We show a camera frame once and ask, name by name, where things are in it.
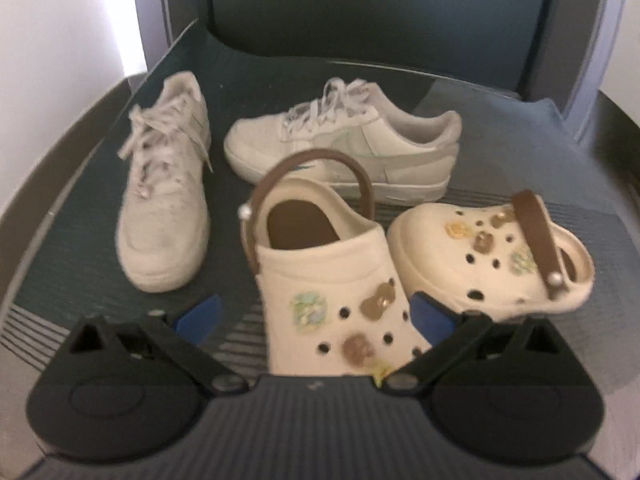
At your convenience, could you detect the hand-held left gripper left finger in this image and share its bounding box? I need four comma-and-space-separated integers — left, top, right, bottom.
67, 295, 248, 395

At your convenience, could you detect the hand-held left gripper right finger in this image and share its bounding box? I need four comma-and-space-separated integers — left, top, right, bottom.
385, 292, 573, 395

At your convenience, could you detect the cream clog with brown strap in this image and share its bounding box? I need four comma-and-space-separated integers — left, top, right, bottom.
240, 149, 433, 386
386, 189, 596, 323

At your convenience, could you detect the cream sneaker with grey swoosh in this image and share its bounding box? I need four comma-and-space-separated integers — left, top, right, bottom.
223, 77, 462, 206
116, 71, 212, 293

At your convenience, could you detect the dark green striped doormat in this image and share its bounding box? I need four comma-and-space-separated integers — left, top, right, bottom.
0, 17, 640, 401

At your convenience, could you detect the dark grey door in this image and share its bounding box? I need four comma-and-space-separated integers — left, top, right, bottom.
205, 0, 558, 93

